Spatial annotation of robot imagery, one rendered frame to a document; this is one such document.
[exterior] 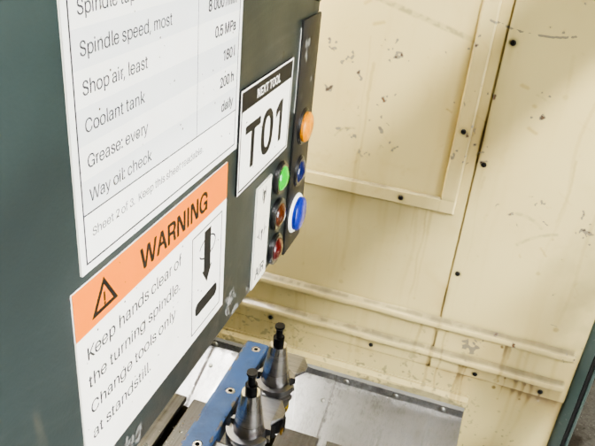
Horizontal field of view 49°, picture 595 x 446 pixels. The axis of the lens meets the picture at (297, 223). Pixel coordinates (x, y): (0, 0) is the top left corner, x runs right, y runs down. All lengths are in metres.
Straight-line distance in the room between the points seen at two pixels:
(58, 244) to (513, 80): 1.05
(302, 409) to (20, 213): 1.37
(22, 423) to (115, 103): 0.13
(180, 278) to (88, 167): 0.12
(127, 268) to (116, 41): 0.10
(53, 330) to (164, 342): 0.11
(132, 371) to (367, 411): 1.26
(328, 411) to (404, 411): 0.18
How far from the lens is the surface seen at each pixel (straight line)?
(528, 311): 1.42
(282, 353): 0.99
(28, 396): 0.28
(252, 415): 0.92
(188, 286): 0.38
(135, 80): 0.28
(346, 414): 1.58
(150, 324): 0.35
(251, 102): 0.41
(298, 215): 0.56
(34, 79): 0.23
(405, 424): 1.58
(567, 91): 1.24
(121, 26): 0.27
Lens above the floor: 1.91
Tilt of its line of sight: 28 degrees down
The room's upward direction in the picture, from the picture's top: 6 degrees clockwise
